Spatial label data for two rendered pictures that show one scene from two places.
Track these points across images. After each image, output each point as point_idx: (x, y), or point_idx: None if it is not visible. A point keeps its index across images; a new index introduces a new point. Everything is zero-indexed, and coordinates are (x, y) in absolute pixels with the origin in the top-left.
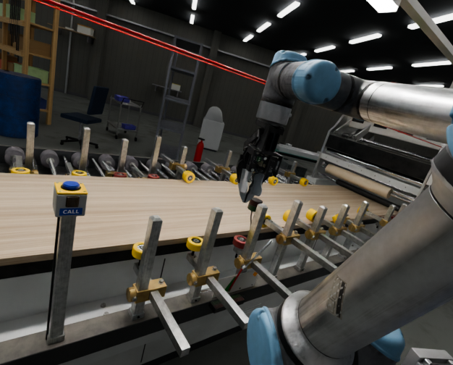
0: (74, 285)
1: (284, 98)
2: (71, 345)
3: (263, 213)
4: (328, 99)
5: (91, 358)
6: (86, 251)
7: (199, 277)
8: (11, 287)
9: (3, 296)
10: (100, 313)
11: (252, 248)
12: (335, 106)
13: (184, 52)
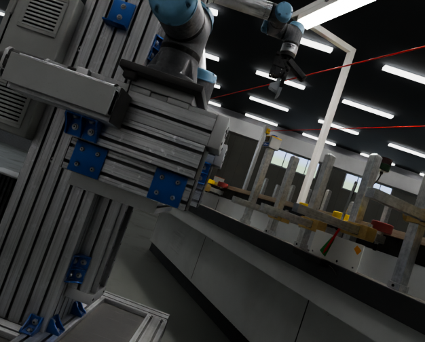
0: (281, 233)
1: (283, 40)
2: (241, 224)
3: (371, 161)
4: (262, 26)
5: (246, 256)
6: (289, 203)
7: (303, 216)
8: (265, 218)
9: (262, 223)
10: None
11: (356, 205)
12: (270, 26)
13: (339, 67)
